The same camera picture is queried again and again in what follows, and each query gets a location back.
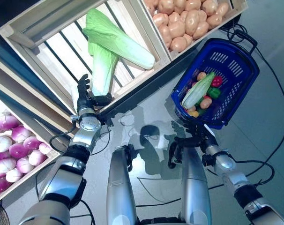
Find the silver robot leg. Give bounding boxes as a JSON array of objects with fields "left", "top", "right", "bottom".
[
  {"left": 106, "top": 144, "right": 139, "bottom": 225},
  {"left": 167, "top": 138, "right": 213, "bottom": 225}
]

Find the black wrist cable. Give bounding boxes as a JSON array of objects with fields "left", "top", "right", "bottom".
[
  {"left": 49, "top": 119, "right": 78, "bottom": 154},
  {"left": 235, "top": 160, "right": 276, "bottom": 188}
]

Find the blue plastic shopping basket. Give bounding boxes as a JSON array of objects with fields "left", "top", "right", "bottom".
[{"left": 171, "top": 29, "right": 260, "bottom": 130}]

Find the mostly white turnip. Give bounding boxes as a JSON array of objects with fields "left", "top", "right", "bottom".
[{"left": 0, "top": 135, "right": 13, "bottom": 153}]

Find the small green pepper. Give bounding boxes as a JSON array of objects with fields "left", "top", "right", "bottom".
[{"left": 207, "top": 87, "right": 222, "bottom": 99}]

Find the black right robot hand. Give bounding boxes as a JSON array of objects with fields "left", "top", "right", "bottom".
[{"left": 174, "top": 122, "right": 215, "bottom": 147}]

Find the dark robot pelvis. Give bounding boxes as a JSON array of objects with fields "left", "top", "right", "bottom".
[{"left": 138, "top": 217, "right": 187, "bottom": 225}]

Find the napa cabbage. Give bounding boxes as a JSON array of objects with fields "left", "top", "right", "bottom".
[
  {"left": 87, "top": 39, "right": 119, "bottom": 97},
  {"left": 181, "top": 72, "right": 216, "bottom": 110},
  {"left": 82, "top": 8, "right": 156, "bottom": 70}
]

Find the wooden display shelf frame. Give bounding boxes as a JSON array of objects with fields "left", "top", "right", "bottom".
[
  {"left": 0, "top": 77, "right": 77, "bottom": 204},
  {"left": 0, "top": 0, "right": 227, "bottom": 132}
]

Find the silver right robot leg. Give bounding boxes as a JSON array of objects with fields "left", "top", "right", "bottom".
[{"left": 167, "top": 138, "right": 213, "bottom": 225}]

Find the small red pepper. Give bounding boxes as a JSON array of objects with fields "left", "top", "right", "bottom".
[{"left": 211, "top": 76, "right": 224, "bottom": 88}]

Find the purple white turnip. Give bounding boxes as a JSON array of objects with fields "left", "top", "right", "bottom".
[
  {"left": 0, "top": 115, "right": 20, "bottom": 130},
  {"left": 8, "top": 142, "right": 24, "bottom": 159},
  {"left": 11, "top": 126, "right": 31, "bottom": 143},
  {"left": 28, "top": 150, "right": 48, "bottom": 166},
  {"left": 23, "top": 136, "right": 42, "bottom": 150}
]

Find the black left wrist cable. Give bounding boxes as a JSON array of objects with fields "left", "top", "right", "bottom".
[{"left": 49, "top": 119, "right": 78, "bottom": 154}]

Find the silver left robot leg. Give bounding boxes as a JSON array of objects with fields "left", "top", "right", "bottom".
[{"left": 106, "top": 144, "right": 139, "bottom": 225}]

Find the wooden slat crate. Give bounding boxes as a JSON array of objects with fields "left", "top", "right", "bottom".
[
  {"left": 0, "top": 0, "right": 172, "bottom": 118},
  {"left": 138, "top": 0, "right": 249, "bottom": 62},
  {"left": 0, "top": 92, "right": 62, "bottom": 207}
]

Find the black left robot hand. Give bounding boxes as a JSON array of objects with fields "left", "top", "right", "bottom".
[{"left": 76, "top": 74, "right": 113, "bottom": 114}]

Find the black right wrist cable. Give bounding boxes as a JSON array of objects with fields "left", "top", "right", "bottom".
[{"left": 235, "top": 160, "right": 276, "bottom": 188}]

